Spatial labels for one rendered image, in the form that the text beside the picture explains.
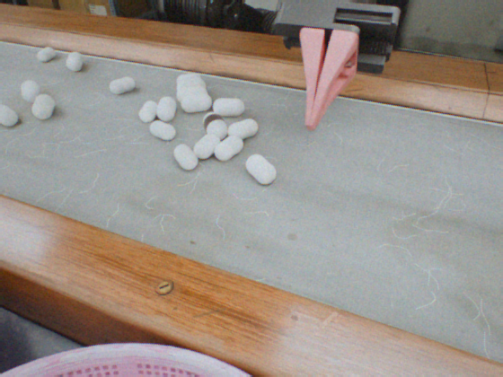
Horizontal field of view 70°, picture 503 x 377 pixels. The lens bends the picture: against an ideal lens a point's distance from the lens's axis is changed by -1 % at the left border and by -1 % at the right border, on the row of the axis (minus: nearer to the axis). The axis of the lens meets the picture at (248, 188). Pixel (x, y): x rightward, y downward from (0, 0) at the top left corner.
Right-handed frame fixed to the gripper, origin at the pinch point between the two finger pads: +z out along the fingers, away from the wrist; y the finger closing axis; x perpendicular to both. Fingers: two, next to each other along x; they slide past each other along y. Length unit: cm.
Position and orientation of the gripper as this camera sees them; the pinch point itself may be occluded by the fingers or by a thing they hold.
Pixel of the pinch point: (312, 118)
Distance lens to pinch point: 32.9
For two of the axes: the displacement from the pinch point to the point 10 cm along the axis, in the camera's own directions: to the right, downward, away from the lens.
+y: 9.3, 2.3, -2.9
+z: -2.7, 9.6, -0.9
